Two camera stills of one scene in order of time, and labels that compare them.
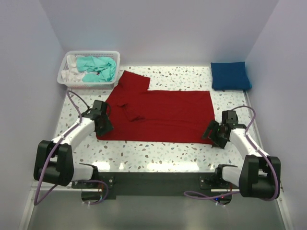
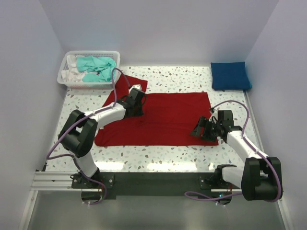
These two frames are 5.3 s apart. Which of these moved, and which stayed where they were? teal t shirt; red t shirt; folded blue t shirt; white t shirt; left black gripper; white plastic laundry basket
Moved: left black gripper; red t shirt
Stayed: folded blue t shirt; white t shirt; teal t shirt; white plastic laundry basket
